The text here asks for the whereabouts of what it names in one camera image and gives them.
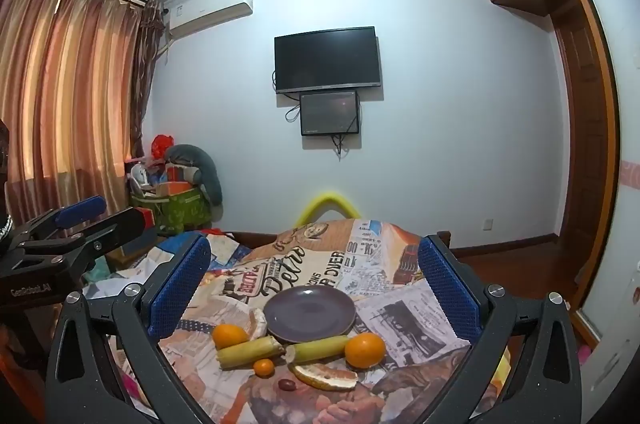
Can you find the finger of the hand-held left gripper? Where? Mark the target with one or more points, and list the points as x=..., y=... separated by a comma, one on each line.
x=115, y=229
x=80, y=210

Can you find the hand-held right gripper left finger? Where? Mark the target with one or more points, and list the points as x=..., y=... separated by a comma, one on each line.
x=180, y=289

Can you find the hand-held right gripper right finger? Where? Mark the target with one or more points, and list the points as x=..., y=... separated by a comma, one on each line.
x=447, y=289

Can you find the orange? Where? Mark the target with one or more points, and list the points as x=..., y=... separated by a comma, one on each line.
x=229, y=336
x=365, y=350

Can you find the small pomelo segment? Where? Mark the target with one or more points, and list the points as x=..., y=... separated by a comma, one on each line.
x=257, y=324

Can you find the peeled sugarcane piece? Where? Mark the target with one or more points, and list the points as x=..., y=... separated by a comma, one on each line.
x=320, y=348
x=245, y=352

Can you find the small tangerine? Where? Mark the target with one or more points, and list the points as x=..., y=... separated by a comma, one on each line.
x=263, y=367

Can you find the dark purple plate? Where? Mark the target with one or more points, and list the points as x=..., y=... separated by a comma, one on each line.
x=310, y=314

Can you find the large pomelo segment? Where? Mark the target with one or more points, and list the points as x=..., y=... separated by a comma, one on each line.
x=325, y=376

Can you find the dark blue flat box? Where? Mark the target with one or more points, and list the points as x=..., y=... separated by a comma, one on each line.
x=140, y=244

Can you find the red flat box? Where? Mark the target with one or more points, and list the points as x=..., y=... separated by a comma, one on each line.
x=148, y=217

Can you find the blue white patterned quilt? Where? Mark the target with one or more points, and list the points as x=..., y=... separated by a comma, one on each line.
x=225, y=249

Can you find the orange cardboard box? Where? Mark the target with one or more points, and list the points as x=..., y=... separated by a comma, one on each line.
x=175, y=189

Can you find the green storage box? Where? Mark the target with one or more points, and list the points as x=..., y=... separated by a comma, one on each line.
x=185, y=209

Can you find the red plastic bag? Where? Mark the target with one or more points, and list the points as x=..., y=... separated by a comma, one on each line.
x=162, y=146

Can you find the grey plush pillow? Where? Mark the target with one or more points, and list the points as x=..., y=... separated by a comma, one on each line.
x=210, y=174

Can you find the newspaper printed blanket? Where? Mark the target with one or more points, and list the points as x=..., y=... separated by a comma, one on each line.
x=320, y=264

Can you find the orange striped curtain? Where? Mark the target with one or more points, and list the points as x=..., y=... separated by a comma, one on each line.
x=65, y=78

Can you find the dark red grape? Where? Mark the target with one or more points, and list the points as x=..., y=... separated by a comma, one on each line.
x=286, y=385

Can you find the brown patterned curtain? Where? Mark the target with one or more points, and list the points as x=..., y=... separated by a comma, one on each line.
x=145, y=68

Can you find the white air conditioner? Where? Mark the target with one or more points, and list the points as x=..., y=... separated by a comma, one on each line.
x=210, y=11

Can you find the white cabinet door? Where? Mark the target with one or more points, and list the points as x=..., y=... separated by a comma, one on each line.
x=620, y=103

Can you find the white wall socket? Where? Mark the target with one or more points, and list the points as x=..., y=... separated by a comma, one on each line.
x=488, y=224

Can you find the small black wall monitor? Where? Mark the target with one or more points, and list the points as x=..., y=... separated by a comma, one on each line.
x=330, y=113

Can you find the black wall television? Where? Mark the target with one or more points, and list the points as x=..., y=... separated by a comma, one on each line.
x=327, y=58

